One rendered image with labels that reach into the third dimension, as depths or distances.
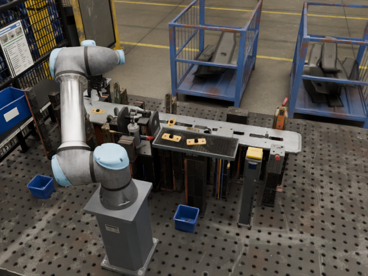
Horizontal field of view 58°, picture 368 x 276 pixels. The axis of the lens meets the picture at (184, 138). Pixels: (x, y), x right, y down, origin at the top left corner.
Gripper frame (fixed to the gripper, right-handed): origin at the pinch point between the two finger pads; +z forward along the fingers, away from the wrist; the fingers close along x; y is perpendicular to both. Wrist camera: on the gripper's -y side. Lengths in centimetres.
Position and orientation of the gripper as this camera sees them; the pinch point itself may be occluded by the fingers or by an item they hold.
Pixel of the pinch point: (95, 99)
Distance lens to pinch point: 203.0
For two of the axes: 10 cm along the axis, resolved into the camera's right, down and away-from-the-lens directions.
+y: 9.6, 1.6, -2.3
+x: 2.8, -5.8, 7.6
